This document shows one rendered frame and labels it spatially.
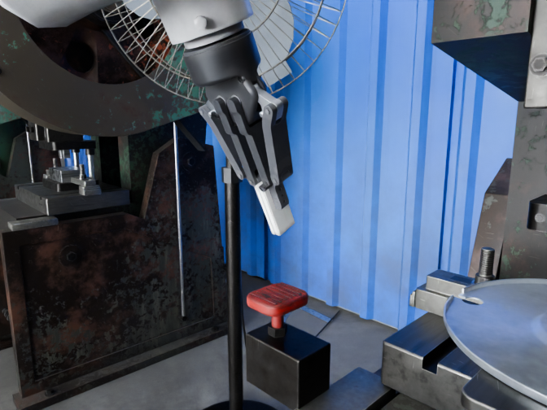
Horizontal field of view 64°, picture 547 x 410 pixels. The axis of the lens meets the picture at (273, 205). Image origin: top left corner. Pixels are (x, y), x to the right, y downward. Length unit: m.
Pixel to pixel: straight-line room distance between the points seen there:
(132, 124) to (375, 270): 1.28
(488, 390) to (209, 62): 0.37
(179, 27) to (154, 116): 1.12
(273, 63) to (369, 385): 0.73
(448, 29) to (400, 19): 1.51
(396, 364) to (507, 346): 0.18
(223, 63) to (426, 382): 0.42
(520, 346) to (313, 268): 1.98
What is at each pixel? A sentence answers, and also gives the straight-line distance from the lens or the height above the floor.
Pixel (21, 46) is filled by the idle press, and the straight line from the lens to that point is 1.43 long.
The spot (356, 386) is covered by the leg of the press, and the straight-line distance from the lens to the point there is 0.62.
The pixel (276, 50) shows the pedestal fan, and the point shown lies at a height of 1.13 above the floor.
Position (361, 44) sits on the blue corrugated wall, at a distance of 2.13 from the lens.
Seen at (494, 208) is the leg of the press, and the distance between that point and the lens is 0.92.
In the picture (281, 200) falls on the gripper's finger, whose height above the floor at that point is 0.89.
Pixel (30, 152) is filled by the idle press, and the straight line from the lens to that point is 3.43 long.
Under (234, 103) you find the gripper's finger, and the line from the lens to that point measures 0.46.
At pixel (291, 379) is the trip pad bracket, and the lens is 0.56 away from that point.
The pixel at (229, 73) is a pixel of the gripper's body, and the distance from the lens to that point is 0.45.
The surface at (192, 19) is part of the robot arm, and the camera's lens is 0.44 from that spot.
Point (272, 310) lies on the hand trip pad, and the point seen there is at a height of 0.75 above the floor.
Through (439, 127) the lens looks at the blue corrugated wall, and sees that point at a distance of 1.90.
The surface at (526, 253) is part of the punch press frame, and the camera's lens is 0.83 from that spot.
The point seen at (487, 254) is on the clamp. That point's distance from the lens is 0.65.
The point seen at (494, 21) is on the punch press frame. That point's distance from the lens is 0.51.
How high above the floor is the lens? 0.98
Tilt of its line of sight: 11 degrees down
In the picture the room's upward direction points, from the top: straight up
